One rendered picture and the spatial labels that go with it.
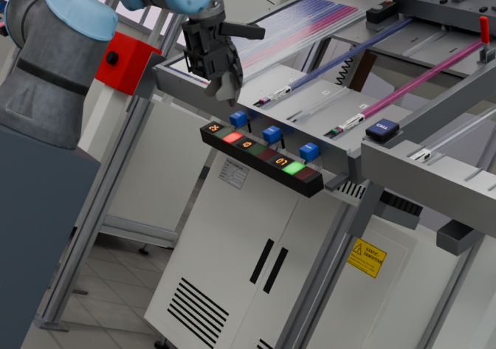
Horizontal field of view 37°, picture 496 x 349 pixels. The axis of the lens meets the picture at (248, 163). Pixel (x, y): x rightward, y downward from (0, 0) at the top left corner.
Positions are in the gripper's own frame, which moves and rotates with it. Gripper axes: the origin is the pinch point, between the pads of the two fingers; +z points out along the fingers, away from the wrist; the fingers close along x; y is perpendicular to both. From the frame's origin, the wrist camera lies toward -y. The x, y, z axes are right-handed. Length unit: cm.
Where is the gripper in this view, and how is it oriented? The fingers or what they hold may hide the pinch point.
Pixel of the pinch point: (234, 99)
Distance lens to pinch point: 154.0
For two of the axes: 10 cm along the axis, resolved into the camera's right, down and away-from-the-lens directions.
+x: 6.3, 3.3, -7.1
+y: -7.6, 4.6, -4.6
